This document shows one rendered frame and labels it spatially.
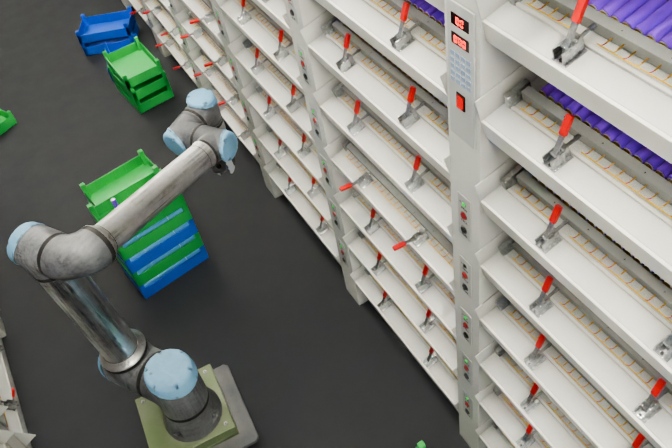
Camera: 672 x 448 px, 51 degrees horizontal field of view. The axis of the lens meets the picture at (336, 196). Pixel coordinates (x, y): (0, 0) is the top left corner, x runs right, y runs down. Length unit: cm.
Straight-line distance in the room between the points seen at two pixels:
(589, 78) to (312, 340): 181
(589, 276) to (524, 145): 25
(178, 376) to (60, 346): 84
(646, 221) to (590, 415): 60
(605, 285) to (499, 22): 47
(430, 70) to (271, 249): 168
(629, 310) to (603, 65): 43
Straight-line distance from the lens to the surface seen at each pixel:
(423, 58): 140
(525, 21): 111
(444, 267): 179
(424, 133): 153
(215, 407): 239
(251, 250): 293
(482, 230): 147
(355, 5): 158
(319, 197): 255
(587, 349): 144
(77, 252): 184
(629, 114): 97
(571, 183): 115
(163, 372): 224
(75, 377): 284
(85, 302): 207
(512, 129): 123
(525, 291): 150
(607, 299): 126
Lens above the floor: 217
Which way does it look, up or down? 45 degrees down
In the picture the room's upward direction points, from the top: 11 degrees counter-clockwise
